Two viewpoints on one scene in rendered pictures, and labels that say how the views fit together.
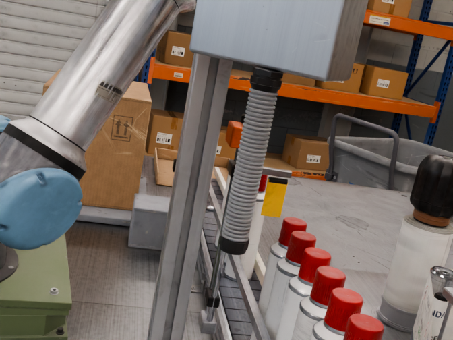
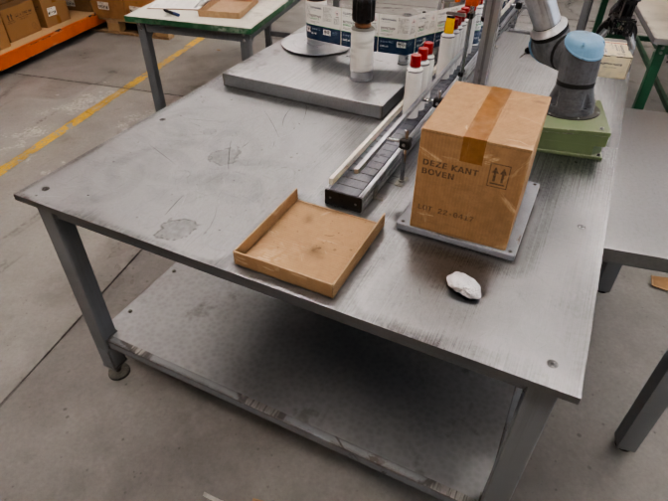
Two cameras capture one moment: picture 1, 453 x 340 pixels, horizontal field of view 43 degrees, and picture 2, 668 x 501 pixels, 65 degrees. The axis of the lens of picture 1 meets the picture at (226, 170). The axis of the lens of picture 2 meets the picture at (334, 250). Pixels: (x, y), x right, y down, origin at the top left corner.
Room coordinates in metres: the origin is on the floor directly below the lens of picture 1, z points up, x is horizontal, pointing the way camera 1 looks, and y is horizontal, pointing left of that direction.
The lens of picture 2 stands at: (2.57, 0.75, 1.65)
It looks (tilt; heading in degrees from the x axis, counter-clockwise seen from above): 40 degrees down; 217
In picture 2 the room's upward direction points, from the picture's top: 1 degrees clockwise
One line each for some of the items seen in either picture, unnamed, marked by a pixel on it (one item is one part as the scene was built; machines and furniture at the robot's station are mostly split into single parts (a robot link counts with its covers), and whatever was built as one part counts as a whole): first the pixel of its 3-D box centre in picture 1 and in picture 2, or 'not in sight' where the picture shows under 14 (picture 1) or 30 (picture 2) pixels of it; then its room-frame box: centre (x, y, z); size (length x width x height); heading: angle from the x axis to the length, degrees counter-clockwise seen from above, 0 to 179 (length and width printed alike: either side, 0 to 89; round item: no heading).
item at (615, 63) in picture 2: not in sight; (607, 59); (0.48, 0.39, 0.99); 0.16 x 0.12 x 0.07; 21
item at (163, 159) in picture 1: (195, 170); (312, 237); (1.78, 0.10, 0.85); 0.30 x 0.26 x 0.04; 11
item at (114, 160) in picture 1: (94, 136); (479, 162); (1.42, 0.34, 0.99); 0.30 x 0.24 x 0.27; 12
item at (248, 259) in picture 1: (248, 224); (424, 73); (0.99, -0.06, 0.98); 0.05 x 0.05 x 0.20
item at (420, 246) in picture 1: (423, 241); (362, 37); (0.93, -0.35, 1.03); 0.09 x 0.09 x 0.30
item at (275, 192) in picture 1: (274, 197); (449, 24); (0.81, -0.08, 1.09); 0.03 x 0.01 x 0.06; 101
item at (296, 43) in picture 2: not in sight; (316, 44); (0.75, -0.71, 0.89); 0.31 x 0.31 x 0.01
